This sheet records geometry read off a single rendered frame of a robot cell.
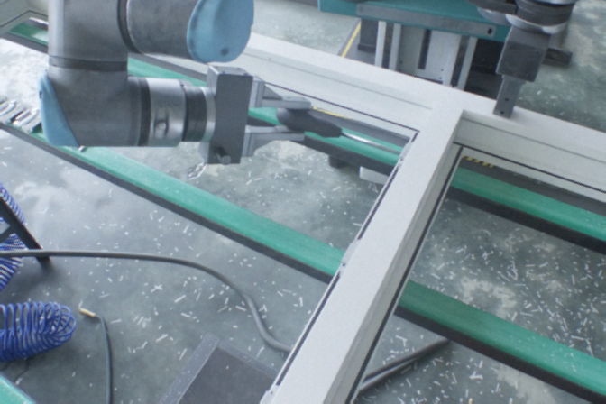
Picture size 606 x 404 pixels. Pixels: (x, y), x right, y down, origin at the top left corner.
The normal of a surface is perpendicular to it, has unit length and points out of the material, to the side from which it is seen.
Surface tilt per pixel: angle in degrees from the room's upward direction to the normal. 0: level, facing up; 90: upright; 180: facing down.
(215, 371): 0
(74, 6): 59
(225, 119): 74
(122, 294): 0
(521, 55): 90
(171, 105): 44
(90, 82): 64
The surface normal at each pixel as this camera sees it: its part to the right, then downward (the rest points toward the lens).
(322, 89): -0.48, 0.66
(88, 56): 0.41, 0.28
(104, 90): 0.68, 0.26
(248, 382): -0.03, -0.67
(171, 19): -0.24, 0.35
